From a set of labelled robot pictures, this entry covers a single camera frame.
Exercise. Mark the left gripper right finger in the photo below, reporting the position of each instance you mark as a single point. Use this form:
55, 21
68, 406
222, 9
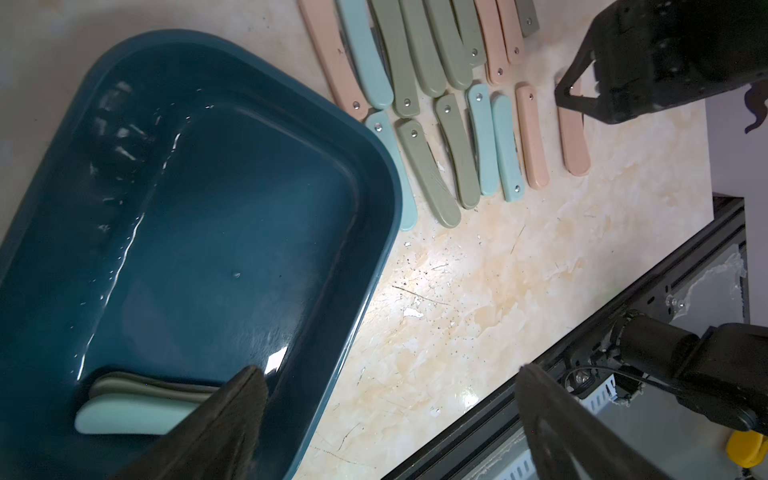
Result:
589, 445

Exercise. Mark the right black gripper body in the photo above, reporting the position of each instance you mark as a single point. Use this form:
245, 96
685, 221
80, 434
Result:
651, 56

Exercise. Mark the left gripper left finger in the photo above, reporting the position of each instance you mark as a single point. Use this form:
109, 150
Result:
216, 441

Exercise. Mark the pink knife row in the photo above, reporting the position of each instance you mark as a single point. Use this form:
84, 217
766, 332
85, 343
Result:
323, 27
532, 143

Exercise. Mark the teal knife row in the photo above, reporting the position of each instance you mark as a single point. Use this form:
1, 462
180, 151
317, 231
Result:
368, 63
507, 154

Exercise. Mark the olive knife row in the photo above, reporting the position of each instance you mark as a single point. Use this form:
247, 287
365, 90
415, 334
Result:
451, 50
388, 15
425, 58

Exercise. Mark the pale olive fruit knife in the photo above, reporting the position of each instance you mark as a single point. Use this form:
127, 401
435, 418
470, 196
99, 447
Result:
441, 203

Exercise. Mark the teal plastic storage box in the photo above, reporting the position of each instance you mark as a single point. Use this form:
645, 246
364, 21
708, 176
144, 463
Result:
198, 211

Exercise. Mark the long pink fruit knife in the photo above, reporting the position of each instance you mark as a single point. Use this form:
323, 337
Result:
575, 152

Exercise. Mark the mint fruit knife in box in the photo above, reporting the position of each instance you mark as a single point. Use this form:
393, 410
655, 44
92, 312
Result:
129, 414

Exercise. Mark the light teal fruit knife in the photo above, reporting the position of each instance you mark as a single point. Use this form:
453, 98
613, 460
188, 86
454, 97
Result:
478, 101

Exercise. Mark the olive green fruit knife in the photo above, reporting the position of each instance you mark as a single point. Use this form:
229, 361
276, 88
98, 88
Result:
451, 124

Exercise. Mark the white slotted cable duct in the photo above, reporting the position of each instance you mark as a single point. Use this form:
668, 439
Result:
512, 463

